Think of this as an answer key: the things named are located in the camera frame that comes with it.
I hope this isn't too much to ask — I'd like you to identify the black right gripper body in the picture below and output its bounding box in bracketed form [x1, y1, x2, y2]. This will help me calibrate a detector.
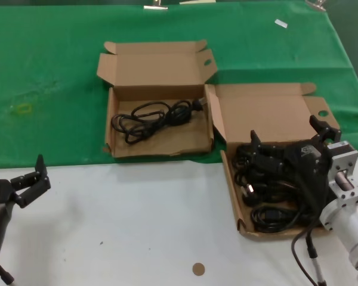
[283, 137, 331, 216]

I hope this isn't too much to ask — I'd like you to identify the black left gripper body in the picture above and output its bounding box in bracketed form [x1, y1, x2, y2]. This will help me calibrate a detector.
[0, 178, 18, 209]

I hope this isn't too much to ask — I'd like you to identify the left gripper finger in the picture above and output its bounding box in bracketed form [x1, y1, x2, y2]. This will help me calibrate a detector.
[10, 154, 53, 209]

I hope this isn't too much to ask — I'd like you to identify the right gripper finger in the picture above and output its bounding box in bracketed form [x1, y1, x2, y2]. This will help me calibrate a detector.
[308, 114, 342, 147]
[249, 129, 288, 177]

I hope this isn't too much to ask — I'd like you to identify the black power cord bundle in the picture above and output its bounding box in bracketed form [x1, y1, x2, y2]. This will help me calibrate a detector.
[111, 98, 207, 146]

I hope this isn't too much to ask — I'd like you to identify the empty brown cardboard box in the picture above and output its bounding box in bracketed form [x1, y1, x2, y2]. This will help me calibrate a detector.
[95, 39, 218, 158]

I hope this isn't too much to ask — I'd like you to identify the metal cloth clamp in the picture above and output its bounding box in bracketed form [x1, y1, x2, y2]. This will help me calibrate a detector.
[305, 0, 328, 12]
[143, 0, 169, 11]

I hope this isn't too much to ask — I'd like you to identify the green table cloth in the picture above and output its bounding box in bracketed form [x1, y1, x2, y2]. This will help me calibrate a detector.
[0, 1, 358, 170]

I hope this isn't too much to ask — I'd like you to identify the black power cord coil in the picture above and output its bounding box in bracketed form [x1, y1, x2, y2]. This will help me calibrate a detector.
[250, 206, 313, 234]
[232, 142, 257, 182]

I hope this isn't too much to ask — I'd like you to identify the power cord with pronged plug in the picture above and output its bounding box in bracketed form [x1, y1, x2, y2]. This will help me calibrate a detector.
[240, 178, 301, 207]

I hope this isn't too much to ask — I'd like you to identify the brown cardboard box with cords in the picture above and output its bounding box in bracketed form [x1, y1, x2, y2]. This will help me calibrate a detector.
[204, 82, 341, 241]

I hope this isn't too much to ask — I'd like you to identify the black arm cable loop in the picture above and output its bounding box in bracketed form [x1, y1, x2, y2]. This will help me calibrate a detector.
[290, 220, 322, 286]

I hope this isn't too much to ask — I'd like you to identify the cable with silver connector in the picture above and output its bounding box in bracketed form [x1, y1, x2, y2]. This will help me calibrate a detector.
[304, 231, 328, 286]

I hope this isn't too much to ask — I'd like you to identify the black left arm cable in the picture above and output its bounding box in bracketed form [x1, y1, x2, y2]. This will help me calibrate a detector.
[0, 264, 16, 286]

